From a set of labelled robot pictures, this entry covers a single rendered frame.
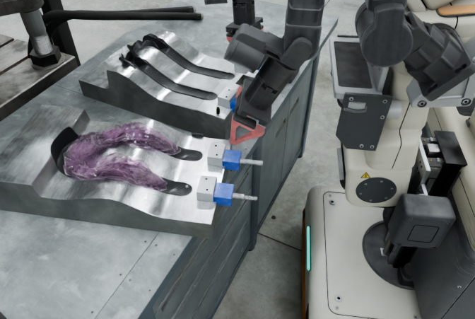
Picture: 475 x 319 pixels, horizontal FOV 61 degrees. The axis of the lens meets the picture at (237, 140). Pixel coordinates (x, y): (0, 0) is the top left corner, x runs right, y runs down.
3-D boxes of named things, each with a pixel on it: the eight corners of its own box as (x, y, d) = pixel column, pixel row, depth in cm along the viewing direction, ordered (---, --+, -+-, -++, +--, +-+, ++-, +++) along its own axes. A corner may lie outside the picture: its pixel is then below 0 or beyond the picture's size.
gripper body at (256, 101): (235, 115, 74) (254, 87, 70) (240, 84, 82) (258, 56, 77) (265, 129, 76) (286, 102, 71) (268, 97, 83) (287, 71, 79)
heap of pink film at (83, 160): (184, 143, 101) (180, 119, 95) (163, 198, 88) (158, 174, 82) (86, 132, 104) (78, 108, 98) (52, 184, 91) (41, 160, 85)
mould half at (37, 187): (232, 155, 106) (231, 124, 98) (212, 239, 87) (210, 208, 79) (54, 135, 111) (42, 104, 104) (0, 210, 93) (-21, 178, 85)
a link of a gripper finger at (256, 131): (215, 144, 79) (237, 112, 73) (220, 121, 84) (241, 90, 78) (246, 158, 81) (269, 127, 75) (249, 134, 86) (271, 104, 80)
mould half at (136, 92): (263, 93, 126) (265, 55, 117) (225, 144, 109) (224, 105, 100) (133, 56, 142) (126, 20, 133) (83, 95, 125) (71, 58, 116)
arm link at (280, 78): (302, 71, 69) (302, 54, 73) (267, 52, 67) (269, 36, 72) (281, 98, 73) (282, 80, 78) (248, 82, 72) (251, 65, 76)
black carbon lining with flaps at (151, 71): (237, 79, 119) (237, 51, 113) (211, 109, 109) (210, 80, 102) (141, 52, 130) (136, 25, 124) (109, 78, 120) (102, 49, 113)
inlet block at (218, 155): (263, 163, 100) (264, 148, 96) (261, 178, 96) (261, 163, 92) (211, 158, 101) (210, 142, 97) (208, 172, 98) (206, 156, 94)
